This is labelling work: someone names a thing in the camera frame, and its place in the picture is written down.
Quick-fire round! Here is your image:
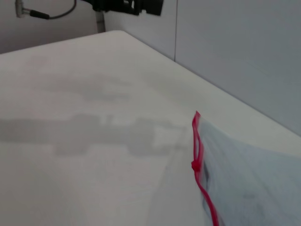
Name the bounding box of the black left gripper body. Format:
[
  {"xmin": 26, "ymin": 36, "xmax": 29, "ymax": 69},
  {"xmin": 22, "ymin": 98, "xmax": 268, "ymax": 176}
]
[{"xmin": 92, "ymin": 0, "xmax": 126, "ymax": 12}]

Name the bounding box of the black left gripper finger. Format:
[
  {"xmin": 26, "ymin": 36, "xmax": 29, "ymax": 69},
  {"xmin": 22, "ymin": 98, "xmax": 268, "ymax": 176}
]
[{"xmin": 123, "ymin": 0, "xmax": 164, "ymax": 17}]

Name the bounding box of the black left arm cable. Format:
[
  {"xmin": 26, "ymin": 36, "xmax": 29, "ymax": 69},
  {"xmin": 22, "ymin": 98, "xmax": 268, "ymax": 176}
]
[{"xmin": 15, "ymin": 0, "xmax": 76, "ymax": 20}]

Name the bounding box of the clear document bag red zip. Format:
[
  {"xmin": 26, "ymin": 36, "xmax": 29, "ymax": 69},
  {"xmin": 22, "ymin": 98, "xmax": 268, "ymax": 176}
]
[{"xmin": 162, "ymin": 110, "xmax": 301, "ymax": 226}]

